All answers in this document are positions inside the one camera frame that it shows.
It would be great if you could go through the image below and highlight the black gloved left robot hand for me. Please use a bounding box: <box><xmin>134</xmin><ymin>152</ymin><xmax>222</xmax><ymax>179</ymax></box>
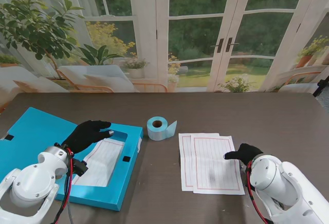
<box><xmin>61</xmin><ymin>120</ymin><xmax>115</xmax><ymax>155</ymax></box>

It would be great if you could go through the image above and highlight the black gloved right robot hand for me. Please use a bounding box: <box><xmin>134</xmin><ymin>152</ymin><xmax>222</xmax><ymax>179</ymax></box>
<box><xmin>223</xmin><ymin>143</ymin><xmax>264</xmax><ymax>167</ymax></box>

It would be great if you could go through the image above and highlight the red lined paper sheet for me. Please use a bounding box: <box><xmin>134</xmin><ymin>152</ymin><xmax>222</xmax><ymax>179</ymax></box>
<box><xmin>179</xmin><ymin>133</ymin><xmax>221</xmax><ymax>192</ymax></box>
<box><xmin>71</xmin><ymin>139</ymin><xmax>126</xmax><ymax>188</ymax></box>
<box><xmin>191</xmin><ymin>136</ymin><xmax>245</xmax><ymax>196</ymax></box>

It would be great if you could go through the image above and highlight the blue file box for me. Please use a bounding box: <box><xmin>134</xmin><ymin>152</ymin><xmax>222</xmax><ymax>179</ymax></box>
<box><xmin>0</xmin><ymin>107</ymin><xmax>144</xmax><ymax>212</ymax></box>

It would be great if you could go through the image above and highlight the light blue label roll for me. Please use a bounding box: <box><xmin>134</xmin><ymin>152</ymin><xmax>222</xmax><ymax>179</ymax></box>
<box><xmin>147</xmin><ymin>116</ymin><xmax>179</xmax><ymax>141</ymax></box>

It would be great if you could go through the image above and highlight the black backdrop stand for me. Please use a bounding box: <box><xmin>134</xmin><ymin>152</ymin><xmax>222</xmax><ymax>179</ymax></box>
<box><xmin>312</xmin><ymin>79</ymin><xmax>329</xmax><ymax>98</ymax></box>

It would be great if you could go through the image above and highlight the garden window backdrop banner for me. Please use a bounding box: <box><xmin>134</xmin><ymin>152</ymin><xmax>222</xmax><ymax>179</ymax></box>
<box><xmin>0</xmin><ymin>0</ymin><xmax>329</xmax><ymax>113</ymax></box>

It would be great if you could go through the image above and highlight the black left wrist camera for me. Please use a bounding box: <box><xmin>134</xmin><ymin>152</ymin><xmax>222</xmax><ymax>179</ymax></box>
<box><xmin>71</xmin><ymin>158</ymin><xmax>89</xmax><ymax>177</ymax></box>

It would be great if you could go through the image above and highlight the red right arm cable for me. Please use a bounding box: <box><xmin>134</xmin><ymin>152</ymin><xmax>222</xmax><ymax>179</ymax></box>
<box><xmin>246</xmin><ymin>157</ymin><xmax>273</xmax><ymax>224</ymax></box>

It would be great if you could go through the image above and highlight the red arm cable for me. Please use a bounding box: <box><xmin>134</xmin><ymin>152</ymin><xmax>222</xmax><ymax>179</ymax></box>
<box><xmin>52</xmin><ymin>148</ymin><xmax>75</xmax><ymax>224</ymax></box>
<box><xmin>246</xmin><ymin>157</ymin><xmax>273</xmax><ymax>224</ymax></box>

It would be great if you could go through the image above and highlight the red left arm cable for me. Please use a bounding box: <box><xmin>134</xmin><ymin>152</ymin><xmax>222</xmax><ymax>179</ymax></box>
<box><xmin>52</xmin><ymin>148</ymin><xmax>75</xmax><ymax>224</ymax></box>

